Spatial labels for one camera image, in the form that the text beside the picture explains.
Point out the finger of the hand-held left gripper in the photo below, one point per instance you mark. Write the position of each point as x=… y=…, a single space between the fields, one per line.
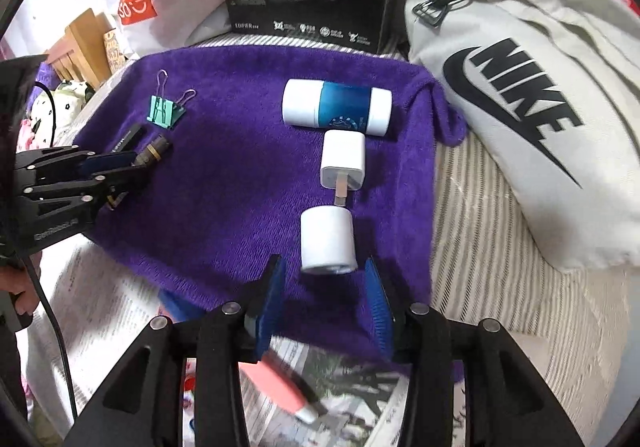
x=117 y=178
x=110 y=159

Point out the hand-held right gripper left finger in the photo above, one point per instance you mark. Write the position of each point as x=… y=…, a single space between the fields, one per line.
x=270 y=307

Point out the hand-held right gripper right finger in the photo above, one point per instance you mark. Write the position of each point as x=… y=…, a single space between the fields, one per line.
x=377 y=307

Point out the black flash drive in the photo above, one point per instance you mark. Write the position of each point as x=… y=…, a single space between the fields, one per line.
x=127 y=137

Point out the black and gold lighter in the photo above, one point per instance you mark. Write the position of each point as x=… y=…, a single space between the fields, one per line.
x=156 y=149

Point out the green binder clip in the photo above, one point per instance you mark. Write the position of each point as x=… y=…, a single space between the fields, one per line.
x=162 y=113

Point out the small white cylinder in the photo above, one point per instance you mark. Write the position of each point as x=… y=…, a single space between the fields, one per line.
x=327 y=237

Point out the white charger plug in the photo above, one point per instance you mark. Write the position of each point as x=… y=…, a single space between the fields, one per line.
x=342 y=152

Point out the white and blue cylinder bottle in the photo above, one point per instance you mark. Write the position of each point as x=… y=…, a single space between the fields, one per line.
x=345 y=104

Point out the person's left hand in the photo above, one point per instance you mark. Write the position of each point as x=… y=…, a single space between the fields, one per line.
x=15 y=284

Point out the white patterned plush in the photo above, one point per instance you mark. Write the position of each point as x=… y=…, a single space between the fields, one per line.
x=70 y=93

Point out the pink tube white cap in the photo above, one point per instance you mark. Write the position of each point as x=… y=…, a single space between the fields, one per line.
x=280 y=387

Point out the newspaper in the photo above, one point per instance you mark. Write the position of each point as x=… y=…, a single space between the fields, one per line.
x=110 y=287

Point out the brown patterned notebook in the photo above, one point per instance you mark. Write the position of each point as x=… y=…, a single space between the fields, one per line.
x=114 y=52

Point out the striped bedsheet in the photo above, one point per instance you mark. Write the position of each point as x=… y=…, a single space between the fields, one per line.
x=475 y=252

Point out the purple towel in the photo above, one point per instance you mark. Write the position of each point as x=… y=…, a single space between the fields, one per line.
x=240 y=187

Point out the wooden headboard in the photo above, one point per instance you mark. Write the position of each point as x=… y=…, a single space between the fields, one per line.
x=80 y=37

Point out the grey sling bag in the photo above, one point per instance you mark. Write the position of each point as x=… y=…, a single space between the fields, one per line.
x=500 y=152

